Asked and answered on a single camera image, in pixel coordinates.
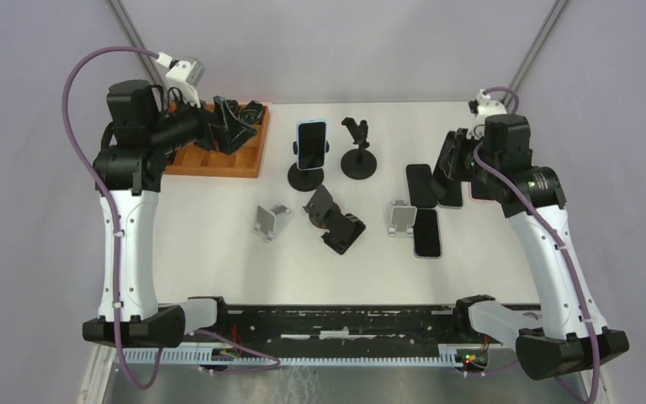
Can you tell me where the silver metal phone stand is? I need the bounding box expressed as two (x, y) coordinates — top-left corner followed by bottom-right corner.
(387, 199), (417, 238)

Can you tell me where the black cable bundle right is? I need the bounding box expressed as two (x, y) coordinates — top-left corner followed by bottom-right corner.
(241, 100), (266, 126)

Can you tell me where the black round tall stand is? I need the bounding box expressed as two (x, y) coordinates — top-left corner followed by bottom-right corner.
(341, 117), (377, 180)

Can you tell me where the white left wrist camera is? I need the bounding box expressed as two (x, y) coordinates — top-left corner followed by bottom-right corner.
(156, 52), (205, 108)

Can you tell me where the blue case smartphone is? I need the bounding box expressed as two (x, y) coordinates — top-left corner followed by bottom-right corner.
(294, 120), (329, 171)

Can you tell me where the orange wooden organizer tray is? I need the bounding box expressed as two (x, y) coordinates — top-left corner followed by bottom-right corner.
(164, 104), (270, 178)

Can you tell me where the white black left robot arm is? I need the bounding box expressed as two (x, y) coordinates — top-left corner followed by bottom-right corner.
(82, 80), (257, 348)

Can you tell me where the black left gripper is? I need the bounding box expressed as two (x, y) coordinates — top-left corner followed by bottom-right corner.
(148, 86), (257, 155)

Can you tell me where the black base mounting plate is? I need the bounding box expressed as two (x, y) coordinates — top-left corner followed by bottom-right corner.
(208, 305), (487, 358)

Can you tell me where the black folding phone stand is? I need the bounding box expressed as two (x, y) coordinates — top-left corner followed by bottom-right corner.
(321, 210), (366, 255)

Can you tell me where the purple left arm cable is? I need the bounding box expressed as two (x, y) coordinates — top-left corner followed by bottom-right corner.
(61, 45), (283, 391)

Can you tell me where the round wooden base stand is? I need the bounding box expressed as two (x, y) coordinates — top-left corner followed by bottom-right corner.
(303, 184), (341, 229)

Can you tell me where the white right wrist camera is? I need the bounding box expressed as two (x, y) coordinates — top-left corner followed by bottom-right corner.
(466, 90), (507, 140)

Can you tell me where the silver stand left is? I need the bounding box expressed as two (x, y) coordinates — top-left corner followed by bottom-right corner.
(252, 205), (294, 242)

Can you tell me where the white slotted cable duct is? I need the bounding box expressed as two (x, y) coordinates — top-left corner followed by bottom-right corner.
(124, 343), (485, 369)

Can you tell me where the pink case smartphone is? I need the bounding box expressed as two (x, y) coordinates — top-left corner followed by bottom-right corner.
(470, 180), (494, 201)

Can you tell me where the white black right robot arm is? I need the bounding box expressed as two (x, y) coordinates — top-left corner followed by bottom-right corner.
(432, 114), (629, 380)

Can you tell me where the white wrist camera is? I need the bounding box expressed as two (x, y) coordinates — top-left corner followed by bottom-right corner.
(156, 52), (205, 108)
(466, 90), (507, 140)

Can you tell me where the black round clamp stand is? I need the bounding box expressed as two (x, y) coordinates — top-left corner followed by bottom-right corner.
(287, 141), (330, 192)

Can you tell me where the silver edge smartphone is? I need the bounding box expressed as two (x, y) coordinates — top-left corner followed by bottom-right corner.
(413, 209), (442, 259)

